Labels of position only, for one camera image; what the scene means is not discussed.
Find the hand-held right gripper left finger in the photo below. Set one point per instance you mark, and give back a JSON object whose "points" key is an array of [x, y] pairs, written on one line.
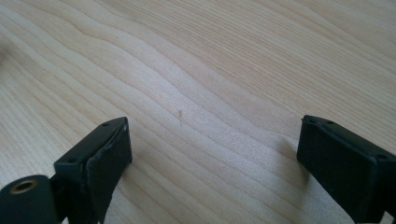
{"points": [[99, 161]]}

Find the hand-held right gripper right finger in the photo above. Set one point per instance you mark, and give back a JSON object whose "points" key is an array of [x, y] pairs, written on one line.
{"points": [[345, 168]]}

